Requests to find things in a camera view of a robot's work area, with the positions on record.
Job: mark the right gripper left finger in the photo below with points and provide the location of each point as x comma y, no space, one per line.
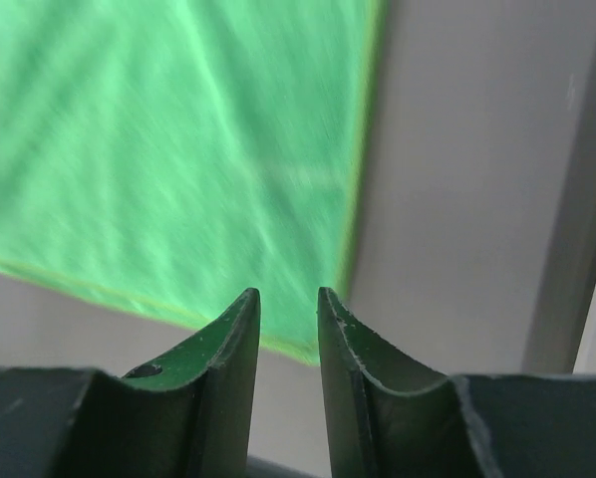
186,413

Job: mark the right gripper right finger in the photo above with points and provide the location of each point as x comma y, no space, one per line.
388,415

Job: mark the green microfiber towel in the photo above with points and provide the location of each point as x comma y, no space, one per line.
159,157

